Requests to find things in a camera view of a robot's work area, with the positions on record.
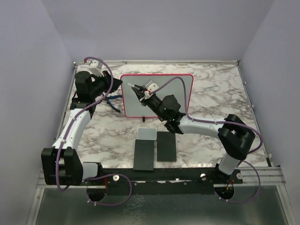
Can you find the purple cable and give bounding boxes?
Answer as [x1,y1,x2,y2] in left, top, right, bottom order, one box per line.
[150,76,264,204]
[55,56,132,207]

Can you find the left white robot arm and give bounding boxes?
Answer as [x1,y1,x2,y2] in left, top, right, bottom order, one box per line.
[41,70,122,187]

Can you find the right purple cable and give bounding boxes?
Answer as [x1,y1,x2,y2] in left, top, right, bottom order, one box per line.
[150,76,264,204]

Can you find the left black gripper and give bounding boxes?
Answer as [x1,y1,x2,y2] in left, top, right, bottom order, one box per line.
[90,70,123,98]

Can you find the right black foam pad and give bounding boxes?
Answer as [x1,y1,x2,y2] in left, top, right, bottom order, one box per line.
[157,131,177,162]

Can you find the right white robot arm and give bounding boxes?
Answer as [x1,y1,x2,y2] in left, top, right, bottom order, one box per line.
[131,85,255,183]

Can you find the blue handled pliers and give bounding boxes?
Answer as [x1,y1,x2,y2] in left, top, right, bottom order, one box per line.
[105,94,122,113]

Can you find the pink framed whiteboard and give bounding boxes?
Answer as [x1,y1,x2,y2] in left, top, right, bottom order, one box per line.
[120,74,194,118]

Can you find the white grey eraser block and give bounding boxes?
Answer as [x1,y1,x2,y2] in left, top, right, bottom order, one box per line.
[137,127,157,141]

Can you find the aluminium table frame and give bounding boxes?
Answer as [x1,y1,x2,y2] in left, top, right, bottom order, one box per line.
[25,60,291,225]

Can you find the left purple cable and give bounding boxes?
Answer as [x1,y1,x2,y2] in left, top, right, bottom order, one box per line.
[55,56,132,207]

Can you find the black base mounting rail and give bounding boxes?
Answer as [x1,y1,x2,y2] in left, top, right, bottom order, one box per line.
[76,166,243,195]

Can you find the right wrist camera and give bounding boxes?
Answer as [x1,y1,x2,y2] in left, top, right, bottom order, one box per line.
[143,80,158,99]

